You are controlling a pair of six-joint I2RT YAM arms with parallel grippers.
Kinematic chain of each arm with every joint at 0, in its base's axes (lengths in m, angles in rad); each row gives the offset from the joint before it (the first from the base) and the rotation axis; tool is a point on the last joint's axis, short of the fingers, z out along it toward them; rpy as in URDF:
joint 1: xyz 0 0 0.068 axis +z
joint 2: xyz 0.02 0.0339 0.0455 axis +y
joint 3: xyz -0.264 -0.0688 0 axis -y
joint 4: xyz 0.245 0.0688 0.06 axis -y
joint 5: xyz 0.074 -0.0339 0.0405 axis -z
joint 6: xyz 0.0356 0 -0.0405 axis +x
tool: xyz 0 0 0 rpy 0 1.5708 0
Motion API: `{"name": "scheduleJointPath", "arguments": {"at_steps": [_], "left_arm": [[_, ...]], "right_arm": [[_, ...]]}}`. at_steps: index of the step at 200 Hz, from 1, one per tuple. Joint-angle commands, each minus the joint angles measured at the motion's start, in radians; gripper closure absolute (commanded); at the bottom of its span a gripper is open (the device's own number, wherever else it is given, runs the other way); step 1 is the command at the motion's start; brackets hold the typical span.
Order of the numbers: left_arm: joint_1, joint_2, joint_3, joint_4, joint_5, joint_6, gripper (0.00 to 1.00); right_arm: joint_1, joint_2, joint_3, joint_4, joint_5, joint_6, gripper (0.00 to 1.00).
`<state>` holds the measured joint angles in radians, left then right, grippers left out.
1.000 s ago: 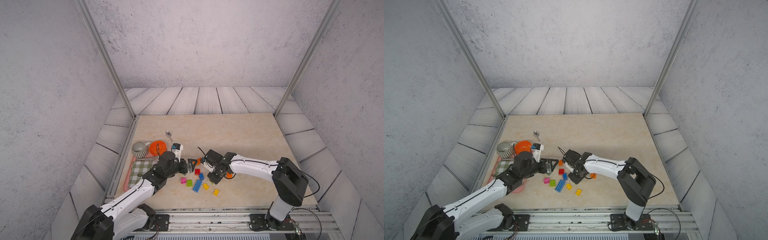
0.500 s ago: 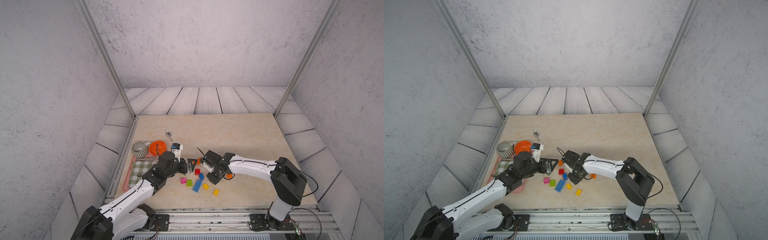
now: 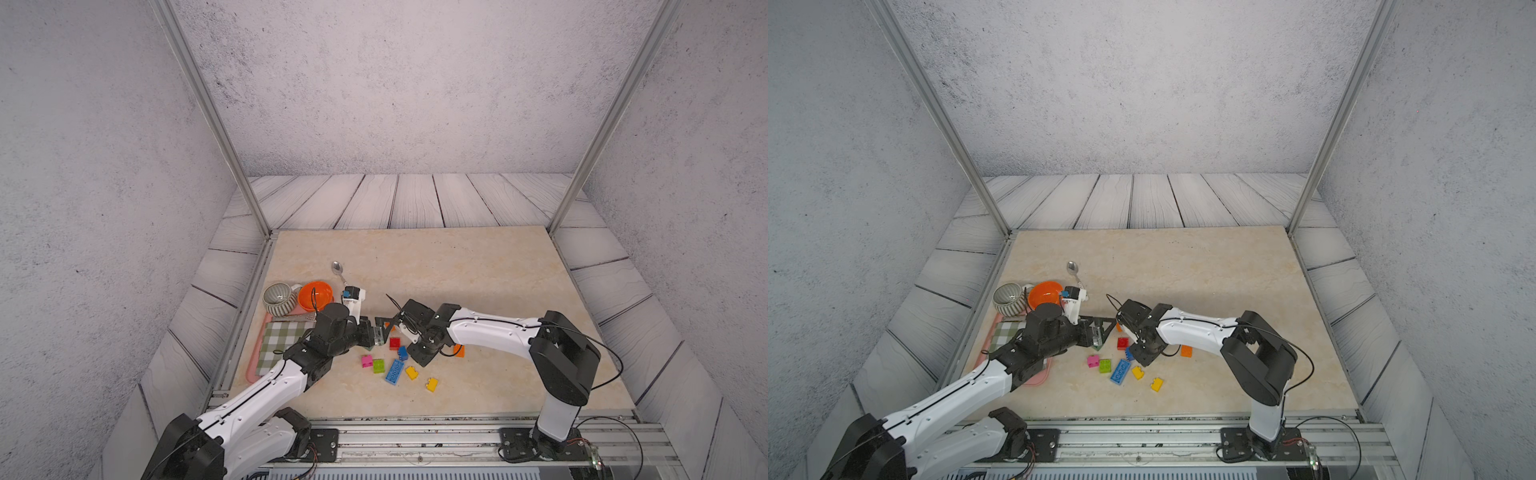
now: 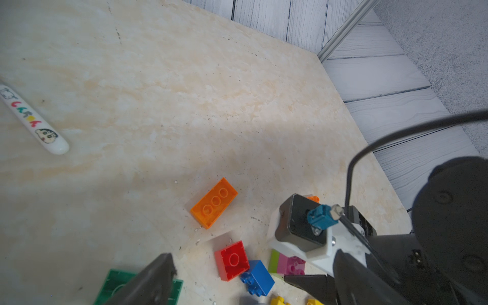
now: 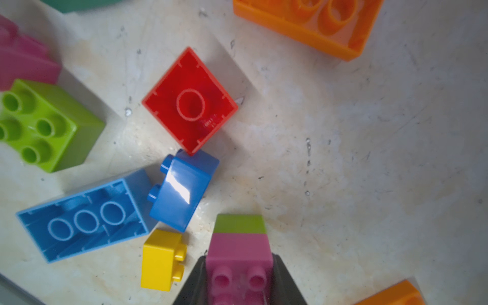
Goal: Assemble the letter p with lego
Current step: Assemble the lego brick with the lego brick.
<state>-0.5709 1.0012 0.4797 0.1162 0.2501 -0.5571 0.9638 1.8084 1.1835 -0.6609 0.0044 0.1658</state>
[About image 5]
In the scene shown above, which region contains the dark green lego brick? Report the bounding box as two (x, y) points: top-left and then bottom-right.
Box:
(41, 0), (122, 13)

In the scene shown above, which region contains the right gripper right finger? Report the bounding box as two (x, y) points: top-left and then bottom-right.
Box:
(271, 254), (307, 305)

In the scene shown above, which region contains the yellow lego brick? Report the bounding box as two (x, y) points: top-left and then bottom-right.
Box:
(141, 230), (187, 292)

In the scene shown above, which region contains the orange lego brick right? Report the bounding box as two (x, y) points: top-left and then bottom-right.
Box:
(356, 280), (425, 305)

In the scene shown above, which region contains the lime green lego brick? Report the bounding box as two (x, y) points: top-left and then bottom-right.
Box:
(213, 213), (267, 235)

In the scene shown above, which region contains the pink lego brick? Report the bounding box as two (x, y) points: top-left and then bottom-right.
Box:
(1, 16), (62, 92)

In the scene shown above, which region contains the orange long lego brick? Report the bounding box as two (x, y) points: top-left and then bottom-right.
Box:
(233, 0), (383, 61)

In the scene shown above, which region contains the small blue lego brick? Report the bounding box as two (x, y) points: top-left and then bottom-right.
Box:
(147, 149), (219, 233)

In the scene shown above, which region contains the magenta lego brick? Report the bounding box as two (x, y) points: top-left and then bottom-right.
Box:
(206, 233), (273, 304)

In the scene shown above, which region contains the lime lego brick left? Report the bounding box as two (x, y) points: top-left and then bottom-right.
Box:
(1, 79), (105, 173)

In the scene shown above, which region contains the red lego brick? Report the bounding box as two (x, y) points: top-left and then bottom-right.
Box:
(142, 47), (238, 156)

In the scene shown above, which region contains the long blue lego brick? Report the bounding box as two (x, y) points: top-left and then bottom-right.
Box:
(17, 169), (158, 263)

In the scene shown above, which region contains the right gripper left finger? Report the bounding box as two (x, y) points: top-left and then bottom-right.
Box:
(173, 256), (208, 305)

